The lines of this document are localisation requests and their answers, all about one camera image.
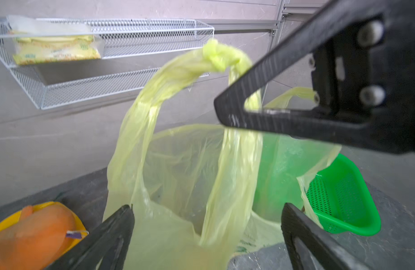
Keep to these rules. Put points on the green plastic basket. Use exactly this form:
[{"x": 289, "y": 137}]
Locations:
[{"x": 316, "y": 178}]

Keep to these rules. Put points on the yellow-green plastic bag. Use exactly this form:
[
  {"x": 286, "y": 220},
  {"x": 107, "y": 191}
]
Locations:
[{"x": 203, "y": 193}]

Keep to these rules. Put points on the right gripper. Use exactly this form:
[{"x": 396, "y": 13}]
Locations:
[{"x": 365, "y": 74}]

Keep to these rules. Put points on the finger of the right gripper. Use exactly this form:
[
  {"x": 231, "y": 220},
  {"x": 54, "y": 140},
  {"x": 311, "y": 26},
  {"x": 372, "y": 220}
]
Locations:
[{"x": 325, "y": 24}]

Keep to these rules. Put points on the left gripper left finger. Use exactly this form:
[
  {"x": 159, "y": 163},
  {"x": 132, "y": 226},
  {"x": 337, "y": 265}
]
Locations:
[{"x": 103, "y": 249}]

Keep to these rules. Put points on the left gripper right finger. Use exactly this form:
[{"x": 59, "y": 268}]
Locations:
[{"x": 306, "y": 242}]

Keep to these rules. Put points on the orange bagged fruit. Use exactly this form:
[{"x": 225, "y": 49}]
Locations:
[{"x": 37, "y": 240}]

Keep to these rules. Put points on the yellow wipes packet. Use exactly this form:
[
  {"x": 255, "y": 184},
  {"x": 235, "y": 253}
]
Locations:
[{"x": 39, "y": 41}]

